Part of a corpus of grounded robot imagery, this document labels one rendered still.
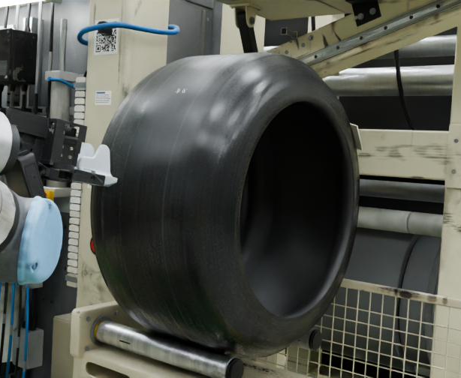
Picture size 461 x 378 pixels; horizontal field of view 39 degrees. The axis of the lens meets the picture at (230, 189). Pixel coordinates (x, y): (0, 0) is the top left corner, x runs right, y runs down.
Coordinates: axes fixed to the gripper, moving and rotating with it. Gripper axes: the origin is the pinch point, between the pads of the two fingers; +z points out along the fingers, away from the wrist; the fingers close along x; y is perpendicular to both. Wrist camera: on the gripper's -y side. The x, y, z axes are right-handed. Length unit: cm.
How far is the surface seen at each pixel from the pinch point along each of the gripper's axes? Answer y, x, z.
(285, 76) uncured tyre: 23.7, -11.1, 26.6
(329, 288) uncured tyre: -13, -12, 52
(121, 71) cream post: 24.7, 29.3, 25.3
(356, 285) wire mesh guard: -13, -9, 72
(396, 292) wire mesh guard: -13, -18, 72
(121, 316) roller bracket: -26.3, 24.8, 32.1
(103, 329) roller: -28.1, 21.9, 25.0
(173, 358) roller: -29.0, 3.0, 24.9
